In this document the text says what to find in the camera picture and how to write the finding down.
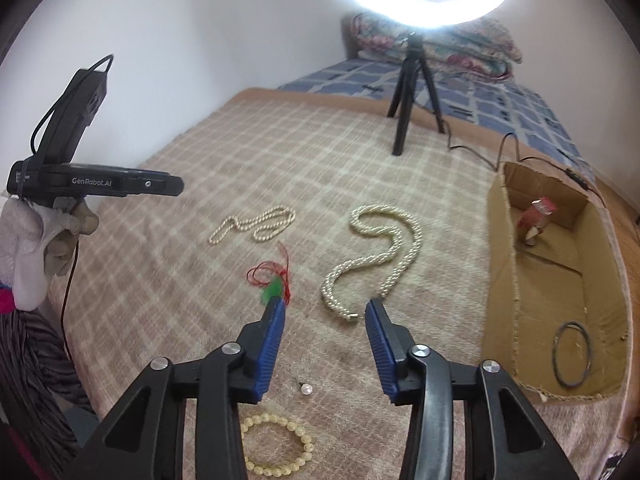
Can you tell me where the beige plaid blanket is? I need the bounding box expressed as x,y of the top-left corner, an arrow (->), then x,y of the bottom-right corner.
47,87 -> 631,480

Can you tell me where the person's left hand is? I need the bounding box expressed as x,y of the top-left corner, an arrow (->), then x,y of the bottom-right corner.
0,196 -> 99,311

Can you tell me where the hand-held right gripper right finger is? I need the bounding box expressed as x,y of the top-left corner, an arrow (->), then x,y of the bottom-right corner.
365,299 -> 568,480

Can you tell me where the blue checked bedsheet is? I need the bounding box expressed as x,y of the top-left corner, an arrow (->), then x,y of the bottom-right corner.
276,57 -> 596,181

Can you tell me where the yellow bead bracelet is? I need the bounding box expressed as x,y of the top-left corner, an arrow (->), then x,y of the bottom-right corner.
240,412 -> 314,477

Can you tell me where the person's left forearm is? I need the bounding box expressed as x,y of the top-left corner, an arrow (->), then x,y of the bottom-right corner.
0,285 -> 83,461

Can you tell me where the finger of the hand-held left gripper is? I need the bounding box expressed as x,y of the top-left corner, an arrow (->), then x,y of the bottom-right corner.
125,167 -> 184,197

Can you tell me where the red string green pendant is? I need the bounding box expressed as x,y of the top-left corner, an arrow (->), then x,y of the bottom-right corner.
245,241 -> 294,307

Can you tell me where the thin pearl necklace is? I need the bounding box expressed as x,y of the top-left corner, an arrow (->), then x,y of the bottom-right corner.
208,205 -> 297,247

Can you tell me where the folded floral quilt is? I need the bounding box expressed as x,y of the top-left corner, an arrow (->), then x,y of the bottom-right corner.
349,11 -> 524,82

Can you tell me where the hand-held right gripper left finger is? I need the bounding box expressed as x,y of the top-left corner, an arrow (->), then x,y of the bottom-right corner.
87,296 -> 287,480

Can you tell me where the cardboard box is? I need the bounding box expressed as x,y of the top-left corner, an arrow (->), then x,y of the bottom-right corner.
481,160 -> 630,405

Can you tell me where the thin gripper cable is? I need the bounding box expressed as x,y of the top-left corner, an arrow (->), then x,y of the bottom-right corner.
59,237 -> 83,366

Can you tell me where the black ring light cable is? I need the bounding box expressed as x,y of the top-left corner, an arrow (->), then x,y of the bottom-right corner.
442,120 -> 608,208

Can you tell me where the red strap watch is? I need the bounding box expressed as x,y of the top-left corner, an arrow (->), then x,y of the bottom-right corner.
517,199 -> 557,249

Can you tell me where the black bangle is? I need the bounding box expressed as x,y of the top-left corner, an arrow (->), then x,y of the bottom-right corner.
552,321 -> 594,389

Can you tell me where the thick twisted pearl necklace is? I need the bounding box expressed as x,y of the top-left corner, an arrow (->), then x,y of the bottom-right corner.
320,205 -> 424,324

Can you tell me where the black tripod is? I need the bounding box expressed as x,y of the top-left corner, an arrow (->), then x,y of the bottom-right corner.
387,30 -> 447,157

